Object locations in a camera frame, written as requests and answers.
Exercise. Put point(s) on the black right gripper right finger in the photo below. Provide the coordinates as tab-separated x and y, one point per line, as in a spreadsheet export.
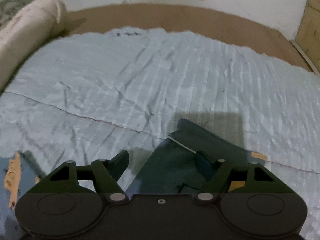
222	177

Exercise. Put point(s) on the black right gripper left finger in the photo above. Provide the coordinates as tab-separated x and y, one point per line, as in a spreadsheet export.
103	173

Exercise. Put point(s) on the blue pants with orange print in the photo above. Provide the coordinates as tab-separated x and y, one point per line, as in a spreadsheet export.
179	165

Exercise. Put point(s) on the light blue striped bed quilt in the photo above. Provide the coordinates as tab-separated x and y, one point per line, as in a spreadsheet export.
90	96

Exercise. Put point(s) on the plywood board panel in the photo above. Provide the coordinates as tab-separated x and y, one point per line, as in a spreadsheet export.
308	33

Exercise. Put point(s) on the brown wooden bed base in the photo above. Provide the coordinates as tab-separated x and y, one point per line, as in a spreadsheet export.
214	24

